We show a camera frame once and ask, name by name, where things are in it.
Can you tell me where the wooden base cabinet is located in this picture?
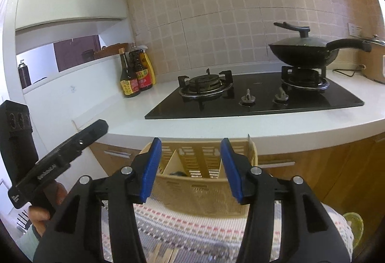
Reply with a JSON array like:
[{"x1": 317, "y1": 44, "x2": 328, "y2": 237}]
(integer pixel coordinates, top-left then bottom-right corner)
[{"x1": 89, "y1": 132, "x2": 385, "y2": 251}]

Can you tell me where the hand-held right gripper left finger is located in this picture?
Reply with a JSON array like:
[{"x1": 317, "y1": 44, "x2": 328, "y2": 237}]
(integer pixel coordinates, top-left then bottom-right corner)
[{"x1": 32, "y1": 137, "x2": 163, "y2": 263}]

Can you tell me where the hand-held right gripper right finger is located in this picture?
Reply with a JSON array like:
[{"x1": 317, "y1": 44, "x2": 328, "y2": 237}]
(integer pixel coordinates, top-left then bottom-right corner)
[{"x1": 220, "y1": 137, "x2": 352, "y2": 263}]

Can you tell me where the black power cable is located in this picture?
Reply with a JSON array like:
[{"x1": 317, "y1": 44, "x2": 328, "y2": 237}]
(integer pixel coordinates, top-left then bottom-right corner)
[{"x1": 332, "y1": 64, "x2": 366, "y2": 77}]

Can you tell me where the clear plastic spoon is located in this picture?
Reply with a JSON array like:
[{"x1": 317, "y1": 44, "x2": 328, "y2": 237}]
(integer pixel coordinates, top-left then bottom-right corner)
[{"x1": 207, "y1": 243, "x2": 230, "y2": 262}]

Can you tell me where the beige rice cooker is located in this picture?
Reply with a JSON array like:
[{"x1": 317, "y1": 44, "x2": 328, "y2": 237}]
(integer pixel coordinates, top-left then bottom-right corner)
[{"x1": 362, "y1": 34, "x2": 385, "y2": 84}]

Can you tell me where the person's left hand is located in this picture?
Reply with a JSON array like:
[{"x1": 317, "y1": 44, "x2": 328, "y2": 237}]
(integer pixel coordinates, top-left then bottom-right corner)
[{"x1": 28, "y1": 182, "x2": 68, "y2": 237}]

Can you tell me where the wide dark sauce bottle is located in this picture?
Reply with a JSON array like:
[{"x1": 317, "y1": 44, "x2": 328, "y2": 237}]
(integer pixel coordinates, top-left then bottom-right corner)
[{"x1": 129, "y1": 49, "x2": 153, "y2": 93}]

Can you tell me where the black gas burner grate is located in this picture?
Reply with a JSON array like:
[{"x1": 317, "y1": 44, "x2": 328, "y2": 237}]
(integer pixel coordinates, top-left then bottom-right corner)
[
  {"x1": 177, "y1": 68, "x2": 235, "y2": 102},
  {"x1": 281, "y1": 65, "x2": 330, "y2": 91}
]

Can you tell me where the yellow-green plastic basin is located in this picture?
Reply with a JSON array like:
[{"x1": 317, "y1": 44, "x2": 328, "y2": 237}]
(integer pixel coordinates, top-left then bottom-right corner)
[{"x1": 343, "y1": 212, "x2": 365, "y2": 249}]

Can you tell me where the black glass gas cooktop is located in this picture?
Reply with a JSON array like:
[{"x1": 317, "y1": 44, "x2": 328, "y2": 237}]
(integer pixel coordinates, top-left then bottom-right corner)
[{"x1": 144, "y1": 69, "x2": 365, "y2": 120}]

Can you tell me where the wall outlet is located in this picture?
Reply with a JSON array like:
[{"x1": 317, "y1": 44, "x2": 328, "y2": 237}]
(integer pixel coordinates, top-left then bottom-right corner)
[{"x1": 347, "y1": 22, "x2": 363, "y2": 38}]

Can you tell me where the dark spray can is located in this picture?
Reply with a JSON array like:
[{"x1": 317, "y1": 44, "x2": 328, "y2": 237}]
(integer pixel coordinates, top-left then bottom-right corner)
[{"x1": 17, "y1": 59, "x2": 32, "y2": 90}]

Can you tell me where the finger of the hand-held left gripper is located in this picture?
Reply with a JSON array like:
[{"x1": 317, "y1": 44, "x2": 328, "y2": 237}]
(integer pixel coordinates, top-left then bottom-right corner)
[{"x1": 58, "y1": 119, "x2": 109, "y2": 162}]

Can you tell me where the grey stove knob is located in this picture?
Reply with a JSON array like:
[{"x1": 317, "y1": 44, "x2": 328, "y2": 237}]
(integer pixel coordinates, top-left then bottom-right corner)
[
  {"x1": 273, "y1": 86, "x2": 290, "y2": 103},
  {"x1": 240, "y1": 89, "x2": 257, "y2": 106}
]

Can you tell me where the beige plastic utensil basket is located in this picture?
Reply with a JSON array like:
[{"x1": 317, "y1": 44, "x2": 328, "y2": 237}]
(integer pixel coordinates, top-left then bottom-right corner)
[{"x1": 140, "y1": 134, "x2": 259, "y2": 217}]

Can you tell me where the tall soy sauce bottle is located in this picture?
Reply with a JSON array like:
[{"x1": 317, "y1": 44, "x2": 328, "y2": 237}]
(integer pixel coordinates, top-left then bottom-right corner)
[{"x1": 119, "y1": 47, "x2": 141, "y2": 98}]

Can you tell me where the striped woven mat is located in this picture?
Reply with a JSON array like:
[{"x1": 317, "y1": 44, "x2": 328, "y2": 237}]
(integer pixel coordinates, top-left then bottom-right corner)
[{"x1": 101, "y1": 191, "x2": 354, "y2": 263}]

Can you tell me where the glass wok lid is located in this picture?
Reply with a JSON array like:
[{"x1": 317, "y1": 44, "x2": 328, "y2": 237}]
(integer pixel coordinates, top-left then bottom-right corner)
[{"x1": 269, "y1": 22, "x2": 327, "y2": 47}]

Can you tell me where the black wok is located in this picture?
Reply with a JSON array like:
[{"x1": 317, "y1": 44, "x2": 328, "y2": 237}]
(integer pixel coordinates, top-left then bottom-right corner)
[{"x1": 268, "y1": 38, "x2": 372, "y2": 67}]

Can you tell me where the yellow bottle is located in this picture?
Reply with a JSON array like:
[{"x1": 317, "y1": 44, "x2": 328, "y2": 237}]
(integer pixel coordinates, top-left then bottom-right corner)
[{"x1": 140, "y1": 46, "x2": 157, "y2": 85}]

